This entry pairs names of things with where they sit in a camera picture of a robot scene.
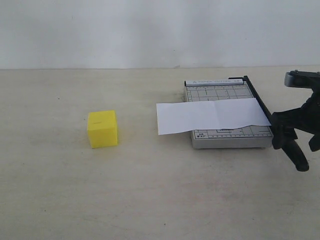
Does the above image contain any grey paper cutter base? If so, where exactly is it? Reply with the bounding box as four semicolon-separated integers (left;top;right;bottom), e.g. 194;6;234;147
184;76;273;149

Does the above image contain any yellow cube block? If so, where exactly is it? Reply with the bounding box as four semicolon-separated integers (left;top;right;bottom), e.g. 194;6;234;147
87;110;118;149

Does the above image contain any white paper sheet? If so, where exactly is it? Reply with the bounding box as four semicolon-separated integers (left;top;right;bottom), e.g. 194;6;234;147
156;98;271;135

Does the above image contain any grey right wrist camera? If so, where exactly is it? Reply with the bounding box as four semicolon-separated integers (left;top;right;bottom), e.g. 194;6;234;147
284;70;320;89

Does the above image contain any black cutter blade arm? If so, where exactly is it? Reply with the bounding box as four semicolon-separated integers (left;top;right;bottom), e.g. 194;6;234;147
228;75;309;172

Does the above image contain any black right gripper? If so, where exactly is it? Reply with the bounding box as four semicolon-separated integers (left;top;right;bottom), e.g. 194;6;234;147
270;88;320;152

